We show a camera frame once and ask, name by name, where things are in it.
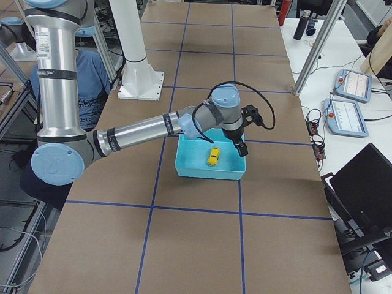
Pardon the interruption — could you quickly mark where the red cylinder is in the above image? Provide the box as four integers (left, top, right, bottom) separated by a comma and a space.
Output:
277, 0, 292, 26

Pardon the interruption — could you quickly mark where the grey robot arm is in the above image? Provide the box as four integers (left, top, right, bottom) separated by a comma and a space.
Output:
24, 1, 248, 186

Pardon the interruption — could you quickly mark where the seated person in blue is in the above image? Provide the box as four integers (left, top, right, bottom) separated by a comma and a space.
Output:
20, 50, 110, 210

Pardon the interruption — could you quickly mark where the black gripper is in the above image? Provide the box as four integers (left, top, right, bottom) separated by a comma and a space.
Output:
222, 127, 247, 157

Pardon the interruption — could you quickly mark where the black water bottle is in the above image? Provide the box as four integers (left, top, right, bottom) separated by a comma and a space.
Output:
293, 10, 311, 40

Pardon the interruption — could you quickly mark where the far teach pendant tablet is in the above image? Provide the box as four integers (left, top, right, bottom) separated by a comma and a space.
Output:
334, 69, 372, 103

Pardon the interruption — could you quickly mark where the person in black top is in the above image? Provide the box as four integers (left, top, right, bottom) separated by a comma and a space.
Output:
364, 21, 390, 56

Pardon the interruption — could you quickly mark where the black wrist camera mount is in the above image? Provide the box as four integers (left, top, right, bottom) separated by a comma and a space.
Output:
241, 105, 264, 127

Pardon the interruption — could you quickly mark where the black laptop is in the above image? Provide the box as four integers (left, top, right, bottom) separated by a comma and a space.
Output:
322, 143, 391, 236

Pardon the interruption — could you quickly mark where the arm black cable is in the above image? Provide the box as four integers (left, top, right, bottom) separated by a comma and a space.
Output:
191, 81, 276, 145

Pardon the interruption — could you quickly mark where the yellow beetle toy car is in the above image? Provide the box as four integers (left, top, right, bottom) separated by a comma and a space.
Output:
207, 147, 221, 167

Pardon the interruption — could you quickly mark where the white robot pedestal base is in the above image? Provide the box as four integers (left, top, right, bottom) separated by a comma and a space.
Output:
110, 0, 165, 101

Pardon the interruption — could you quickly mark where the near teach pendant tablet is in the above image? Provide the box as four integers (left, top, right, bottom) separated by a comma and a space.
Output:
323, 98, 369, 138

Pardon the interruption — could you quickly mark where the light blue plastic bin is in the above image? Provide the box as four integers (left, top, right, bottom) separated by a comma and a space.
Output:
175, 129, 246, 180

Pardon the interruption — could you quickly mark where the teach pendant tablet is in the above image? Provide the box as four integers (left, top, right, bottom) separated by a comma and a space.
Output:
334, 69, 372, 103
323, 98, 369, 138

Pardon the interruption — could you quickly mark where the aluminium frame post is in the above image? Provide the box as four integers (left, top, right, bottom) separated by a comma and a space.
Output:
292, 0, 347, 96

